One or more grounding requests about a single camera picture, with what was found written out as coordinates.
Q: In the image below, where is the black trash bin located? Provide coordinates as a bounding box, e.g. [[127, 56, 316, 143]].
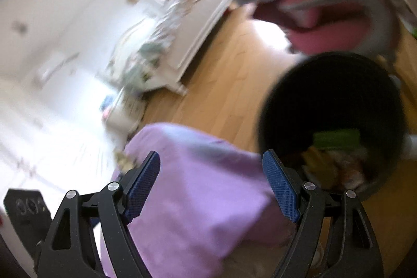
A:
[[257, 52, 406, 203]]

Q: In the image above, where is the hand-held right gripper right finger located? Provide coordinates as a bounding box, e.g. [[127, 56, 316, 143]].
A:
[[262, 149, 385, 278]]

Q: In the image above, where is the pale floral quilt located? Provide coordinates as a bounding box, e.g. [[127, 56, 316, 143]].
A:
[[124, 0, 216, 93]]

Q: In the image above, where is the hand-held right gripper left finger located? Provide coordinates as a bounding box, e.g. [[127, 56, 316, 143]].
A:
[[34, 150, 161, 278]]

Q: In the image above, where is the white bed frame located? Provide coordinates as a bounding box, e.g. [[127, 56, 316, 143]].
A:
[[104, 0, 235, 96]]

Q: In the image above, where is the yellow wrapper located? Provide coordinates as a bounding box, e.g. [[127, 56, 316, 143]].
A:
[[303, 146, 330, 181]]

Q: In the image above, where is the white wardrobe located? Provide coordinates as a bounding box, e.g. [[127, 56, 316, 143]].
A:
[[0, 92, 124, 210]]

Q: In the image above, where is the purple tablecloth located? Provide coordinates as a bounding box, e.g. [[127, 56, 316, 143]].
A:
[[99, 122, 300, 278]]

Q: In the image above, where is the pink desk chair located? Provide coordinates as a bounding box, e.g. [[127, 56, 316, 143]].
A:
[[207, 0, 403, 64]]

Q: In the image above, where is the white nightstand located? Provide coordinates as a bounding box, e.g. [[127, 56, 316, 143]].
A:
[[101, 92, 147, 135]]

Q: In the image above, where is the green long packet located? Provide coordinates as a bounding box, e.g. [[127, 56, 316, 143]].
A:
[[312, 129, 361, 151]]

